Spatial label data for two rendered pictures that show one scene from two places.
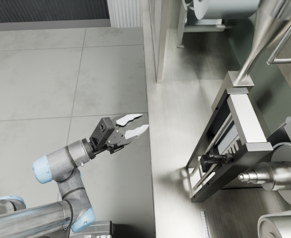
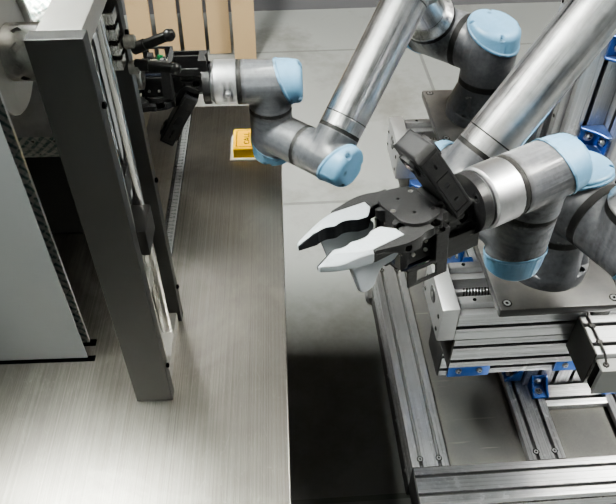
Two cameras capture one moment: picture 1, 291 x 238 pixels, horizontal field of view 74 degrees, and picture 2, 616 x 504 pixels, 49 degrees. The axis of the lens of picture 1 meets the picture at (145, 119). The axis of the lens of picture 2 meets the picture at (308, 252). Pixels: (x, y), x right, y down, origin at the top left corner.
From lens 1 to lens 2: 84 cm
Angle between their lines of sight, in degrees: 78
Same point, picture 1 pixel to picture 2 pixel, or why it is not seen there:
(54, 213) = (491, 110)
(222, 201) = (97, 315)
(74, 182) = not seen: hidden behind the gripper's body
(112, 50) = not seen: outside the picture
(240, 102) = (66, 17)
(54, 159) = (536, 148)
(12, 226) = (540, 46)
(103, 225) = (437, 489)
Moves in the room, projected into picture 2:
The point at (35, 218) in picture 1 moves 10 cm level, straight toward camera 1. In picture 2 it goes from (515, 80) to (437, 73)
